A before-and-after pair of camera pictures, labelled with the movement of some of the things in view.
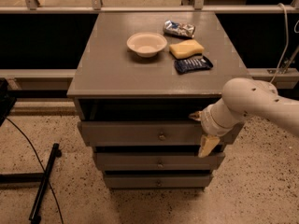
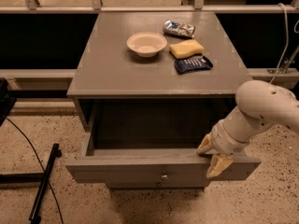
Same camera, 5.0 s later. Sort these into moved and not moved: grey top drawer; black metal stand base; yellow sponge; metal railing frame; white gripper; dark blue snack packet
Moved: grey top drawer; white gripper
Not moved: dark blue snack packet; black metal stand base; yellow sponge; metal railing frame
